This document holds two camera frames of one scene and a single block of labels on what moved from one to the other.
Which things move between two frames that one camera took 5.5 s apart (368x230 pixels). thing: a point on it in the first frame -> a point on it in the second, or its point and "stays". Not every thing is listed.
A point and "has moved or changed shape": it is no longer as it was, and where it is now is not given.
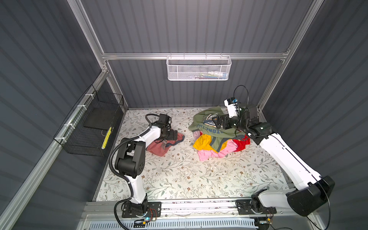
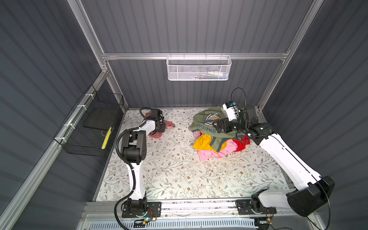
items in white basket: x=212 y=74 stays
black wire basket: x=90 y=128 stays
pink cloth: x=205 y=155 stays
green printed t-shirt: x=203 y=124 stays
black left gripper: x=171 y=136 -> x=162 y=127
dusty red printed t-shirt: x=159 y=146 has moved or changed shape
